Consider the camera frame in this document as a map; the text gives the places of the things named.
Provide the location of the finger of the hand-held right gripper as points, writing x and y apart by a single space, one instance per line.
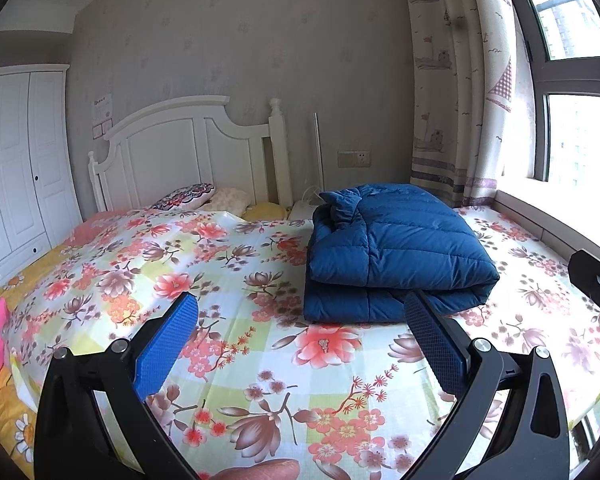
595 280

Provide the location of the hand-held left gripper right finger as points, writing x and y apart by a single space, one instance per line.
432 340

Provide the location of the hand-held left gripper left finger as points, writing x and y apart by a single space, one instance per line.
167 350

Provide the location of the blue quilted jacket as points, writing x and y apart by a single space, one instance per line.
405 250

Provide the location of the person's left hand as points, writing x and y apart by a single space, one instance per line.
260 470

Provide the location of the white window sill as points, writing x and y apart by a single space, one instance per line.
555 215

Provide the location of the floral bed sheet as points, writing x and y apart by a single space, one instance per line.
230 270

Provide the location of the pink bed cover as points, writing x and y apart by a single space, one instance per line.
95 225

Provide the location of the purple patterned pillow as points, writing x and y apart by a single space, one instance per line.
185 196

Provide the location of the beige pillow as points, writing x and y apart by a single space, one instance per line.
230 199

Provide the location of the dark framed window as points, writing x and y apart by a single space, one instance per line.
540 85

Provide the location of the white bedside table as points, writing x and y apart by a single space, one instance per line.
300 211

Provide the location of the white wooden headboard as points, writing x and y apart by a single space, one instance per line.
165 155

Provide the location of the printed curtain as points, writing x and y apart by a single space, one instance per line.
445 85

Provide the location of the white wardrobe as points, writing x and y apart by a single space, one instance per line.
15 170

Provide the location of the beige wall socket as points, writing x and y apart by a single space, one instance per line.
353 158

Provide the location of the wall switch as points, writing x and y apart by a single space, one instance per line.
101 130

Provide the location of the paper wall note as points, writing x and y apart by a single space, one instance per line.
102 107

